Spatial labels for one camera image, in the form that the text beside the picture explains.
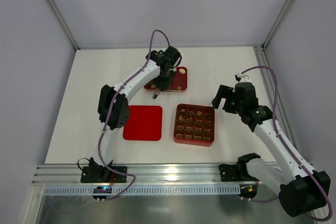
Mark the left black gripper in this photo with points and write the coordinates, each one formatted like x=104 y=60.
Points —
x=161 y=85

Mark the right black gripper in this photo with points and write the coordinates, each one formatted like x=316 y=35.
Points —
x=226 y=97

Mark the metal tweezers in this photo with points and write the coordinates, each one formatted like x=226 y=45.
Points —
x=155 y=94

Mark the red box lid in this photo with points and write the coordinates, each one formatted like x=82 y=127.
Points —
x=145 y=123

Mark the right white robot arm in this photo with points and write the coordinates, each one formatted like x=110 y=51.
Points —
x=299 y=187

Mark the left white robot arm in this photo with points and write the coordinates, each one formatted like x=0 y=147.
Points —
x=158 y=69

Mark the red chocolate tray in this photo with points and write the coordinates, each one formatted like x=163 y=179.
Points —
x=181 y=82

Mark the red compartment chocolate box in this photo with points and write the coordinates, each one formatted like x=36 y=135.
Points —
x=194 y=130

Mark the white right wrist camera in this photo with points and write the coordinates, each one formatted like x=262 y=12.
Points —
x=240 y=78

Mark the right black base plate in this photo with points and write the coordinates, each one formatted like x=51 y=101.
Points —
x=228 y=173

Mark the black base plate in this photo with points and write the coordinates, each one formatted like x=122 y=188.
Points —
x=228 y=173
x=99 y=174

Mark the slotted cable duct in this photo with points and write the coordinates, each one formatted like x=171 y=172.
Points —
x=143 y=190

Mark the right aluminium frame post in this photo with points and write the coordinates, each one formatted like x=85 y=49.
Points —
x=286 y=7

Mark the aluminium frame post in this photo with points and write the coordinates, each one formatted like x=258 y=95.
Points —
x=286 y=7
x=61 y=21

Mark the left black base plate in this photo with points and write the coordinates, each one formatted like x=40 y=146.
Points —
x=99 y=174

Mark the left aluminium frame post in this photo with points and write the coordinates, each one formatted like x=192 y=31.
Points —
x=61 y=21

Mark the aluminium mounting rail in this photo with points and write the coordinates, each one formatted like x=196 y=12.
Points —
x=145 y=173

